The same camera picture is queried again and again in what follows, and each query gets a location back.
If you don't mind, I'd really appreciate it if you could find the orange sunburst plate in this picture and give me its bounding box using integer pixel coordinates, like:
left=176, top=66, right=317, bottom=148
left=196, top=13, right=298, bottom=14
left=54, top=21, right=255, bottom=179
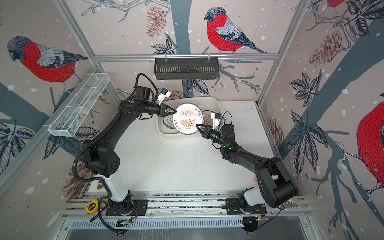
left=172, top=103, right=204, bottom=135
left=203, top=110, right=215, bottom=127

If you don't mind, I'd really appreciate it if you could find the white green-rim plate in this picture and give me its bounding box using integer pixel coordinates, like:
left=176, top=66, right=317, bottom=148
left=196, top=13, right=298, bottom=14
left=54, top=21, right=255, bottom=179
left=163, top=115, right=175, bottom=129

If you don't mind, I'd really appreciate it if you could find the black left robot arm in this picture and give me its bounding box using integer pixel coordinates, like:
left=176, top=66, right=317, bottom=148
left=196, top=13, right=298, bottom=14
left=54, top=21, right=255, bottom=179
left=82, top=100, right=177, bottom=216

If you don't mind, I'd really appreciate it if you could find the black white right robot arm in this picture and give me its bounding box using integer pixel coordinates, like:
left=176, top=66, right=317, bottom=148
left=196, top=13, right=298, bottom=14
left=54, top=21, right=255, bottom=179
left=196, top=124, right=299, bottom=208

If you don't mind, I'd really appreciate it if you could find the white plastic bin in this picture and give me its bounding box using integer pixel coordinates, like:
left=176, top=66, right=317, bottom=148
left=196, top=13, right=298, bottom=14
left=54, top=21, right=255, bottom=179
left=157, top=97, right=224, bottom=139

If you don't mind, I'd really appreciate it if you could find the yellow tape measure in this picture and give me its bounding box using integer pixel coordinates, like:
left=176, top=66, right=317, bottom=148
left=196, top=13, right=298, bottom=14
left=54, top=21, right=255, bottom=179
left=85, top=199, right=99, bottom=214

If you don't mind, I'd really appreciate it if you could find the small circuit board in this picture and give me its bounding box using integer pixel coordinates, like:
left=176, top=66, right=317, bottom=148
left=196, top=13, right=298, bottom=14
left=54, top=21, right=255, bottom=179
left=116, top=219, right=134, bottom=228

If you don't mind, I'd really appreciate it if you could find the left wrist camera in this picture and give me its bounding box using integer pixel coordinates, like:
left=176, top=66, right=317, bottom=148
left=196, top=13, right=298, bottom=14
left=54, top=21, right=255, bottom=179
left=156, top=88, right=172, bottom=106

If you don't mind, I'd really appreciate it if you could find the black hanging wire shelf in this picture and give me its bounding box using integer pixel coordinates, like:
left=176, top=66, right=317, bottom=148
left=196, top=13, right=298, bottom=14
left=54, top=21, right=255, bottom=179
left=154, top=58, right=220, bottom=80

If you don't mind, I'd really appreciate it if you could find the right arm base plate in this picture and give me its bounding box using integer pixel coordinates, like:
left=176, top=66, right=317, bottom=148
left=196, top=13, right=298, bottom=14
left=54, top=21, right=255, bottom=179
left=222, top=198, right=267, bottom=215

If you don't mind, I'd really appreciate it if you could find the white wire mesh basket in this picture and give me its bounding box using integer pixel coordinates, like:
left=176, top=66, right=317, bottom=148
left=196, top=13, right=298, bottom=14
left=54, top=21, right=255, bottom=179
left=48, top=73, right=110, bottom=137

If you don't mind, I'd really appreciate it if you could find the black thin cable right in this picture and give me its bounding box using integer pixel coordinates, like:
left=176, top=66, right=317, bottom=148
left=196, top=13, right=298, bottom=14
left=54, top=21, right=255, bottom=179
left=254, top=203, right=286, bottom=230

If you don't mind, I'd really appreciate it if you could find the black corrugated cable hose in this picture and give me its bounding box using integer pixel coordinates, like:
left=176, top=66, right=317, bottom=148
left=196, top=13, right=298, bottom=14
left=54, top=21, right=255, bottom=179
left=71, top=143, right=103, bottom=184

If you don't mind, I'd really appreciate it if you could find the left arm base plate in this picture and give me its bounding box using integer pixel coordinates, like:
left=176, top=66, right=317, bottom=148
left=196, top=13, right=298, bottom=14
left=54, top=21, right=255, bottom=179
left=106, top=200, right=148, bottom=217

